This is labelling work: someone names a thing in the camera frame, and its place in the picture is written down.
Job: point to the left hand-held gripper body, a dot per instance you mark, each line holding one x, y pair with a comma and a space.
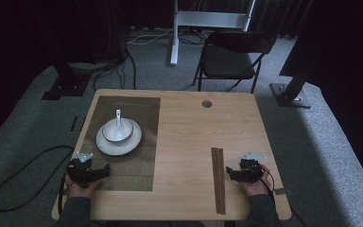
81, 173

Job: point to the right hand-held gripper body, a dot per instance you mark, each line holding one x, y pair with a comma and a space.
250, 170

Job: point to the white round plate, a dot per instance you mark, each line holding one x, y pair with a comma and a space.
118, 148

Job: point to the person's left hand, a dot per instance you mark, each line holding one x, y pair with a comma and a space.
81, 190

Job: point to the person's right hand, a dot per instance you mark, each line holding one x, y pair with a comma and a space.
258, 187

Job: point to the dark olive placemat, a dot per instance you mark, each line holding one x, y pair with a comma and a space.
138, 170

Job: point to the white bowl with dark rim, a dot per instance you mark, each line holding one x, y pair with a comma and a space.
117, 132

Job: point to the grey tape strip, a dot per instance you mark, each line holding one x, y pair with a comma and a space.
283, 191

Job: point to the white ceramic spoon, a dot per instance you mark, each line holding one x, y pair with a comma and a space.
118, 124

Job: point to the black floor tape strip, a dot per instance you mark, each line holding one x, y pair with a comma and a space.
73, 123

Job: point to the grey round table grommet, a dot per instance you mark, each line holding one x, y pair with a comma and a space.
207, 104

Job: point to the black slanted stand with base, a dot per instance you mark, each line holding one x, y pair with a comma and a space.
291, 96

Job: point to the black stand with square base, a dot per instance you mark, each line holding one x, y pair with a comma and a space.
66, 86

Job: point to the black folding chair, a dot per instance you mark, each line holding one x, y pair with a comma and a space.
227, 63

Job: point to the white metal stand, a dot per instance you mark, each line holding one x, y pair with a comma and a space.
201, 19

